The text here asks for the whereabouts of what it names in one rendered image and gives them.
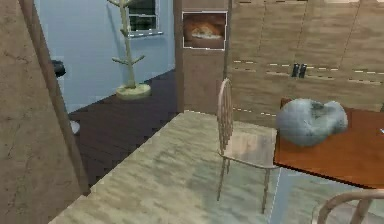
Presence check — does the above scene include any framed orange picture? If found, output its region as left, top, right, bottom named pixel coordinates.
left=182, top=11, right=228, bottom=51

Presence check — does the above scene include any white framed window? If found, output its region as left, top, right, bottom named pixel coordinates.
left=126, top=0, right=164, bottom=38

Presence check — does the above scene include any grey lumpy cloth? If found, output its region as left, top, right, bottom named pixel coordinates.
left=275, top=98, right=349, bottom=148

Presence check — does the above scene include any black round object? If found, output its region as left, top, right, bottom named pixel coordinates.
left=51, top=59, right=67, bottom=79

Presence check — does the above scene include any brown wooden table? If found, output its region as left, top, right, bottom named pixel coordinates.
left=273, top=97, right=384, bottom=190

